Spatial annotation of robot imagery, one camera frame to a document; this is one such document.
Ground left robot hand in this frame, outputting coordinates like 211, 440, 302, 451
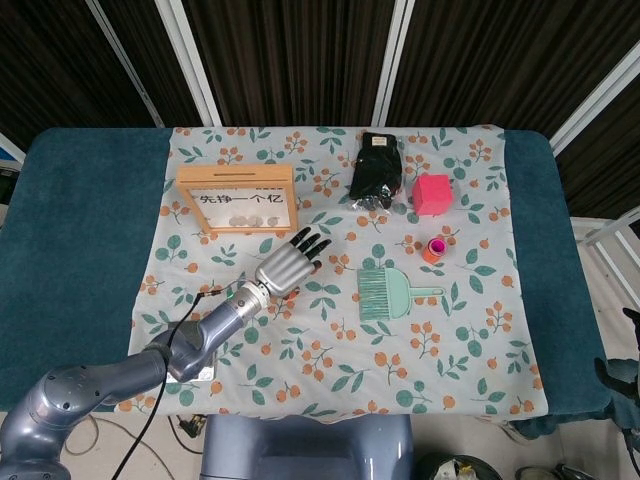
253, 226, 333, 301

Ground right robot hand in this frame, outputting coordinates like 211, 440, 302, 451
592, 305, 640, 404

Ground blue jeans leg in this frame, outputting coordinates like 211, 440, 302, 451
509, 415, 621, 442

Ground mint green brush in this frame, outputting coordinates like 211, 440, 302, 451
356, 268, 391, 321

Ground floral tablecloth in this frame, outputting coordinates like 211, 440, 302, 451
113, 124, 551, 419

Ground mint green dustpan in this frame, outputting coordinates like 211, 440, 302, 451
357, 267, 446, 322

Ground silver digital scale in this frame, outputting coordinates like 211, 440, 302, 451
164, 320, 219, 385

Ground black gloves in plastic bag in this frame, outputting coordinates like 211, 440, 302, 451
348, 131, 404, 212

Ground white metal rack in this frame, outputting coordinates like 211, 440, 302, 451
569, 207, 640, 301

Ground orange cup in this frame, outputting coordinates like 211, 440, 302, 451
421, 238, 447, 263

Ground pink foam cube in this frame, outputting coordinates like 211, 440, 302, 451
411, 173, 455, 217

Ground black trash bin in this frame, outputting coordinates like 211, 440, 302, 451
417, 452, 506, 480

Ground black power plug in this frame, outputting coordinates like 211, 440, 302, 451
177, 414, 207, 441

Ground blue-grey robot torso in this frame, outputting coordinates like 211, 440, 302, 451
199, 413, 416, 480

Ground teal table cover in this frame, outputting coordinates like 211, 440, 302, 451
0, 127, 631, 416

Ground white blue box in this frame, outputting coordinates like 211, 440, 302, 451
0, 130, 26, 176

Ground wooden frame money box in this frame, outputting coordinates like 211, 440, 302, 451
176, 163, 300, 235

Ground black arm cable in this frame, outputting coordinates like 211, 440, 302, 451
109, 287, 224, 480

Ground white partition post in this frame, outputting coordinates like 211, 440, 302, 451
154, 0, 223, 127
548, 49, 640, 152
371, 0, 419, 127

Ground thin grey partition post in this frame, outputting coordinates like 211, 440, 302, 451
87, 0, 165, 127

